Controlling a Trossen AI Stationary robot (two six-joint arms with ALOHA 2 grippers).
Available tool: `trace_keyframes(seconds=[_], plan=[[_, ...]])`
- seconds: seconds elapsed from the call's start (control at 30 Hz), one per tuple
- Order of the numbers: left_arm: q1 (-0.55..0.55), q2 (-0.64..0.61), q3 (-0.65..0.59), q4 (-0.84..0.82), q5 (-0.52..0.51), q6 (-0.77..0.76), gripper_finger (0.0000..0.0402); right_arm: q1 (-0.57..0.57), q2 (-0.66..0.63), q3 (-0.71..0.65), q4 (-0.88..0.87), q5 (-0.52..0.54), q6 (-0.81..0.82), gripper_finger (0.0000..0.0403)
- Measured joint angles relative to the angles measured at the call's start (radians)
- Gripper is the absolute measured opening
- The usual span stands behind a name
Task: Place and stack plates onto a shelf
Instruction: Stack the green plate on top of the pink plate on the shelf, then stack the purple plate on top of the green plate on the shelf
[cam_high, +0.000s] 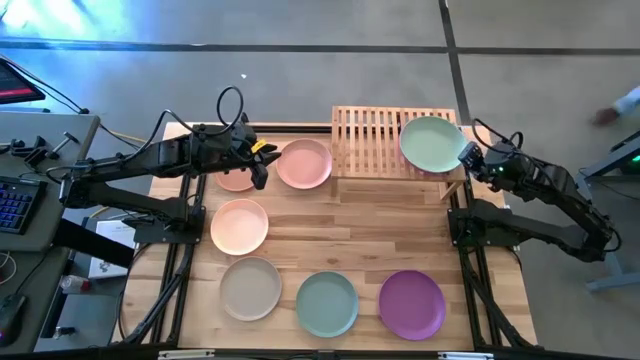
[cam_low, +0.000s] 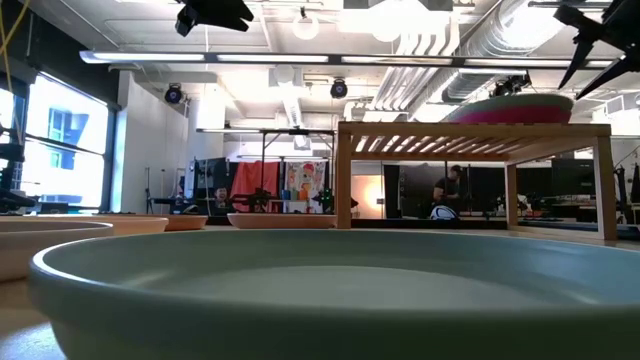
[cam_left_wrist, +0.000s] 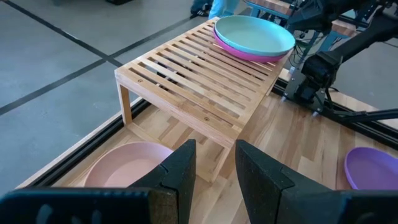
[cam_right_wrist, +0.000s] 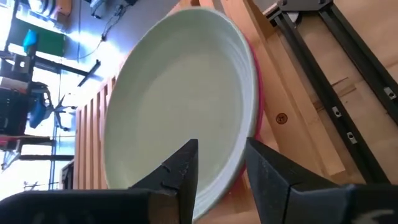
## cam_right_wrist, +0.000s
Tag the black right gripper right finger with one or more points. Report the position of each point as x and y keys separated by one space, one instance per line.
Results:
x=273 y=186

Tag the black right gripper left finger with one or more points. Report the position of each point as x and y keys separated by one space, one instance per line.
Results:
x=183 y=168

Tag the green plate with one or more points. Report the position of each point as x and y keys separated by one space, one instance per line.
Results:
x=174 y=93

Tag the wooden slatted shelf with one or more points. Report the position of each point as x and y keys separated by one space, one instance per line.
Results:
x=280 y=93

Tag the blue office chair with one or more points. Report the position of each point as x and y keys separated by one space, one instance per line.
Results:
x=37 y=112

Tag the green board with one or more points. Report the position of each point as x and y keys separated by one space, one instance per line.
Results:
x=46 y=40

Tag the cyan object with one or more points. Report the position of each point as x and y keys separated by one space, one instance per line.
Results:
x=30 y=40

